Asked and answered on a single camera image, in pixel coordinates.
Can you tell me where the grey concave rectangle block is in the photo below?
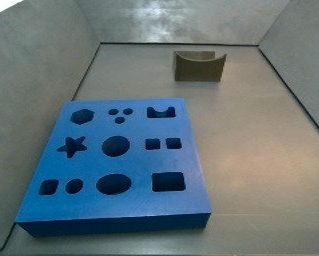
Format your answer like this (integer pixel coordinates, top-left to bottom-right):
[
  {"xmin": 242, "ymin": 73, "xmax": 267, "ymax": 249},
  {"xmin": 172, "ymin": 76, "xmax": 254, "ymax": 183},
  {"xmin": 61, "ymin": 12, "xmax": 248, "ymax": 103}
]
[{"xmin": 173, "ymin": 51, "xmax": 227, "ymax": 82}]

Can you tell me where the blue shape sorter board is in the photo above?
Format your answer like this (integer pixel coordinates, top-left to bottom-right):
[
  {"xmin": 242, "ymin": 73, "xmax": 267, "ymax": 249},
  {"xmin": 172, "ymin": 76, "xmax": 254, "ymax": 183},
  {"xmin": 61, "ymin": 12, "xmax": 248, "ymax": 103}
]
[{"xmin": 16, "ymin": 99, "xmax": 212, "ymax": 237}]

